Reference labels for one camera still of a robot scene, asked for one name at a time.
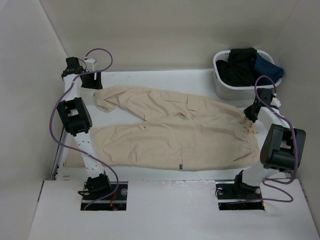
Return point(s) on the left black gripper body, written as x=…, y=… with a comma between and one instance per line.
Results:
x=88, y=81

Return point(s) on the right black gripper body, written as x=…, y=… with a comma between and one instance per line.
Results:
x=250, y=116

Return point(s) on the beige trousers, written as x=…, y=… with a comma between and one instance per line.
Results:
x=178, y=131

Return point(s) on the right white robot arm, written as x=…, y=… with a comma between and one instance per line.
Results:
x=282, y=148

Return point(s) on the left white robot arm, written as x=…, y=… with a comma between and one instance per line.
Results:
x=77, y=122

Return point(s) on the white plastic basket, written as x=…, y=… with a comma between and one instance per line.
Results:
x=231, y=93

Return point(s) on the black garment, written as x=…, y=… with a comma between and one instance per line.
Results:
x=238, y=70

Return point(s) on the navy blue garment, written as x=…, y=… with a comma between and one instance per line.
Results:
x=262, y=67

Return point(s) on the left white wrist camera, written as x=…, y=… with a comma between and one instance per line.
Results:
x=90, y=64

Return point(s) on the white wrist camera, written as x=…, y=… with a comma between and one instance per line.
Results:
x=90, y=64
x=275, y=102

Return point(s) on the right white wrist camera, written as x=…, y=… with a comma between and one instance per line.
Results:
x=275, y=102

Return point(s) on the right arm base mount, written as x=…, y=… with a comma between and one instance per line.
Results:
x=238, y=196

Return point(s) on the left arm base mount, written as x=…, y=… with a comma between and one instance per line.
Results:
x=104, y=201

